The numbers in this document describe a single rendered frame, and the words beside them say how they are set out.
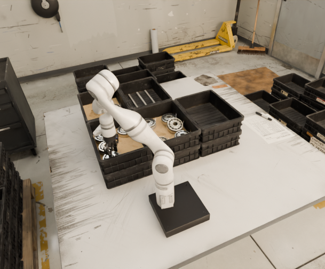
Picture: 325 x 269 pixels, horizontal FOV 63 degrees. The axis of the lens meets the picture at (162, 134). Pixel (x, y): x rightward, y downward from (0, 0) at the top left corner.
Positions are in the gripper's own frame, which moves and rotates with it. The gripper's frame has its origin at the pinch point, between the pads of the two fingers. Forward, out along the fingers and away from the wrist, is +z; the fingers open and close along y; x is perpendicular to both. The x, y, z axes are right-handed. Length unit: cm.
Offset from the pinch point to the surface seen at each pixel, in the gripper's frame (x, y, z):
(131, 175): -11.3, -3.6, 12.0
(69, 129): 56, 31, 17
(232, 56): -33, 367, 87
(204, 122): -43, 47, 4
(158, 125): -14.4, 36.5, 3.9
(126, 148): -3.0, 9.6, 4.0
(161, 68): 36, 190, 36
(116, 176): -5.0, -9.0, 8.7
